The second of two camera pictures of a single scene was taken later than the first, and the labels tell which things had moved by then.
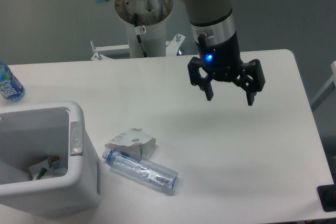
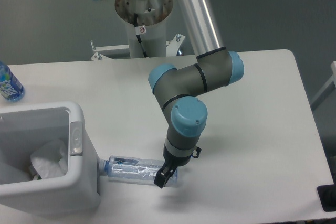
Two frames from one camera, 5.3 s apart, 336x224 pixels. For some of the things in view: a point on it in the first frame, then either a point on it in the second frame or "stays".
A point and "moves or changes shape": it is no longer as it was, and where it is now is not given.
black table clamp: [327, 195] stays
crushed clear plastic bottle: [158, 177] moves or changes shape
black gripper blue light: [222, 60] → [172, 162]
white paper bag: [134, 141] → [50, 159]
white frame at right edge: [327, 91] stays
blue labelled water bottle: [11, 88] stays
